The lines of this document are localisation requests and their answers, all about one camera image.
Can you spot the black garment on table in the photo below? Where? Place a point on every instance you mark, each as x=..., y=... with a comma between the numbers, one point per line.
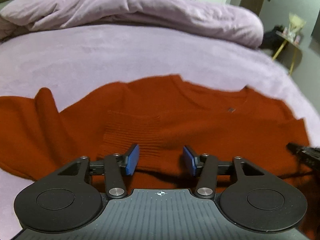
x=271, y=40

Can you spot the lilac rumpled duvet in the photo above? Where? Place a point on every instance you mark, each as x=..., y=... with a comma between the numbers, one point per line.
x=221, y=21

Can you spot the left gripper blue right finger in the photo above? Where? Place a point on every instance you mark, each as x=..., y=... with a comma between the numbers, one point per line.
x=192, y=160

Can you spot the dark red knit cardigan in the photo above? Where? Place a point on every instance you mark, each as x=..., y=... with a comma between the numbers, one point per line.
x=161, y=114

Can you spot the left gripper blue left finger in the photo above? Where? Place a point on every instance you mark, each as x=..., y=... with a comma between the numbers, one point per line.
x=130, y=160

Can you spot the wrapped flower bouquet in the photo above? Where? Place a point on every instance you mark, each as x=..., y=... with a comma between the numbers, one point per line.
x=296, y=24

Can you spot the yellow-legged side table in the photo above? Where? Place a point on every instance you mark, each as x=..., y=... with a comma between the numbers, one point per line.
x=292, y=44

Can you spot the lilac bed sheet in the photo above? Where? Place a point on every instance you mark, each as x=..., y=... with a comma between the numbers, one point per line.
x=73, y=62

